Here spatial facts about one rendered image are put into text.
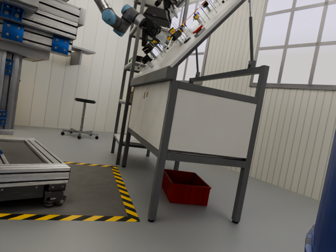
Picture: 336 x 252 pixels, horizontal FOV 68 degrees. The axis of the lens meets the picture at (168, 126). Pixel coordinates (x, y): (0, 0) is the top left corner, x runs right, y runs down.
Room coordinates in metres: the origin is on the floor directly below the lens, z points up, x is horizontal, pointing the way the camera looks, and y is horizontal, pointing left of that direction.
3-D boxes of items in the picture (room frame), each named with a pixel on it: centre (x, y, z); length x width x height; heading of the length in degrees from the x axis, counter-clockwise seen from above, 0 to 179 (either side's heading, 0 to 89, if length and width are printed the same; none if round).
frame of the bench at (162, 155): (2.02, -0.08, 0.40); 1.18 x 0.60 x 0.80; 19
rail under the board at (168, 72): (1.92, 0.22, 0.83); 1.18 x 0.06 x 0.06; 19
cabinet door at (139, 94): (2.18, 0.29, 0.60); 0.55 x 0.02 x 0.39; 19
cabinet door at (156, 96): (1.66, 0.11, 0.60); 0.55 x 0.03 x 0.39; 19
